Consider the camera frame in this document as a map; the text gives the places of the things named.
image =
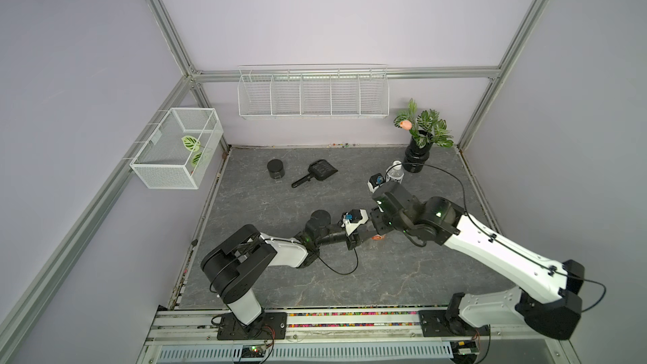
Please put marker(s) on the aluminium front rail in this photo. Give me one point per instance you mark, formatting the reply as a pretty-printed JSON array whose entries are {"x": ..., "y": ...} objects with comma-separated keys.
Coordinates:
[{"x": 391, "y": 334}]

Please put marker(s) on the clear bottle white label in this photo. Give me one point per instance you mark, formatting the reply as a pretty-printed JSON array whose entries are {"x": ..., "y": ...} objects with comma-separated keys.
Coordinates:
[{"x": 395, "y": 175}]

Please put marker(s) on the black scoop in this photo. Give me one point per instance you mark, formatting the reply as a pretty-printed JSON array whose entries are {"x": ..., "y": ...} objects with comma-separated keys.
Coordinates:
[{"x": 319, "y": 170}]

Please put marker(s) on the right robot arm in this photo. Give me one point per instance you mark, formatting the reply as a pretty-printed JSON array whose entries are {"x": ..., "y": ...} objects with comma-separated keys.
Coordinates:
[{"x": 546, "y": 292}]

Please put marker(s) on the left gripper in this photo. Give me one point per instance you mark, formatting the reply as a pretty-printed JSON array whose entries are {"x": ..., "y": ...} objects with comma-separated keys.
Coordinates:
[{"x": 355, "y": 240}]

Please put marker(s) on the green leaf in basket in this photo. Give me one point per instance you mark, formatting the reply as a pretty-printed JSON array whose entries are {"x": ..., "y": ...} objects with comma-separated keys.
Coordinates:
[{"x": 191, "y": 144}]

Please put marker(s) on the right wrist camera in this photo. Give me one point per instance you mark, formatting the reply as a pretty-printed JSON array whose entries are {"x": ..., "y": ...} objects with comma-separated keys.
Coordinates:
[{"x": 375, "y": 181}]

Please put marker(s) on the artificial green plant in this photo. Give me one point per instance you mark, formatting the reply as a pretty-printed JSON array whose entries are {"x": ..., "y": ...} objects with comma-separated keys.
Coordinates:
[{"x": 425, "y": 127}]

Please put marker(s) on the white wire basket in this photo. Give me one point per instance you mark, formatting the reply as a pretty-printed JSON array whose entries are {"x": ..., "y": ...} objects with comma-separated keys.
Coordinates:
[{"x": 163, "y": 163}]

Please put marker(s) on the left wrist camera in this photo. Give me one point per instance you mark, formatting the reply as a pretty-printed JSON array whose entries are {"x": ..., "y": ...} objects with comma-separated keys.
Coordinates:
[{"x": 351, "y": 221}]

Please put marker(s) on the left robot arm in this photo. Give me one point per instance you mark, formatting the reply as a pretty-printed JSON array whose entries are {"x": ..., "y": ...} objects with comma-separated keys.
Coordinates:
[{"x": 233, "y": 267}]

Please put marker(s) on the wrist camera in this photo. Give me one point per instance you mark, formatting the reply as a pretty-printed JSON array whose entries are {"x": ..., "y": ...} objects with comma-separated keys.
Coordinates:
[
  {"x": 351, "y": 221},
  {"x": 375, "y": 181}
]

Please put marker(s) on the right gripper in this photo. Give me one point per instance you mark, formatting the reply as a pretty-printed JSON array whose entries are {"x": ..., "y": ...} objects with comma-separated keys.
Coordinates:
[{"x": 376, "y": 216}]

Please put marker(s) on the black vase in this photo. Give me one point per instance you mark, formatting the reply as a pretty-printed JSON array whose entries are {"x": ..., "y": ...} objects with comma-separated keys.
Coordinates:
[{"x": 415, "y": 156}]

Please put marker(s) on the long white wire shelf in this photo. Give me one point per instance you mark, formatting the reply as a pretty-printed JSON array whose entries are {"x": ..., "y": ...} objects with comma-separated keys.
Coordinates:
[{"x": 314, "y": 91}]

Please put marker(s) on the black round jar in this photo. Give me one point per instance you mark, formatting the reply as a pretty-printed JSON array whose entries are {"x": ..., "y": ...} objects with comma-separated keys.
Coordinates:
[{"x": 276, "y": 169}]

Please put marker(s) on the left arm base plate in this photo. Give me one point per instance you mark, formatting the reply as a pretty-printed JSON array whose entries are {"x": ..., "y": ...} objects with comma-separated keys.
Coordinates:
[{"x": 270, "y": 325}]

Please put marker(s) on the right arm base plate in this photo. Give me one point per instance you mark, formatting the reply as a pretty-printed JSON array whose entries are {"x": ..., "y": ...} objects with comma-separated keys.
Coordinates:
[{"x": 440, "y": 323}]

